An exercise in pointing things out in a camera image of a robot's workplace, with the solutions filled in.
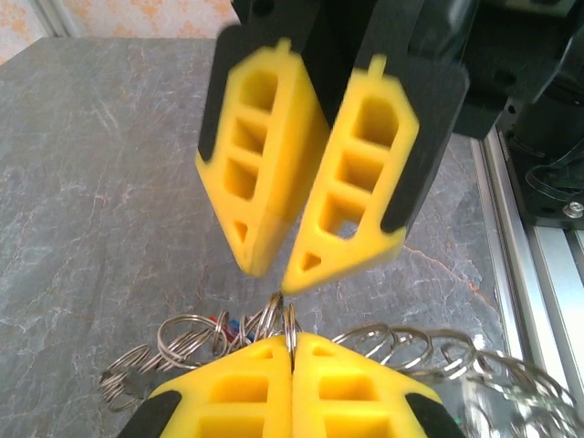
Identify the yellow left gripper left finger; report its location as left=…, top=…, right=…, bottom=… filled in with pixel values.
left=117, top=335, right=293, bottom=438

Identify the aluminium frame post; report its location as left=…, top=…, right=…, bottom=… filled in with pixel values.
left=35, top=0, right=86, bottom=40

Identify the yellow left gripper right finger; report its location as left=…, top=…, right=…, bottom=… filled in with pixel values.
left=291, top=331, right=464, bottom=438

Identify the blue key tag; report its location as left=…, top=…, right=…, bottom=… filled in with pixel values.
left=225, top=318, right=256, bottom=343

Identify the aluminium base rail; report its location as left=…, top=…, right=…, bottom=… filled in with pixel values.
left=472, top=131, right=584, bottom=438

